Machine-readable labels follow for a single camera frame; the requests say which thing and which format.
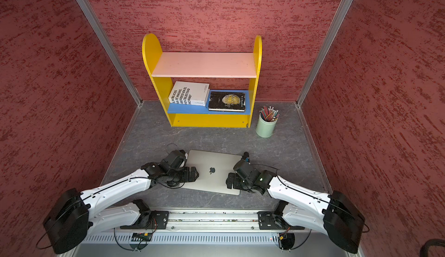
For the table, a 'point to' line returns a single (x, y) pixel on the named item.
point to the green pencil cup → (265, 129)
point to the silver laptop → (212, 168)
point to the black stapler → (245, 155)
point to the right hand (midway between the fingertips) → (234, 187)
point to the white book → (190, 93)
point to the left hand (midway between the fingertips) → (190, 179)
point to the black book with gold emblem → (227, 102)
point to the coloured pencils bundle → (269, 113)
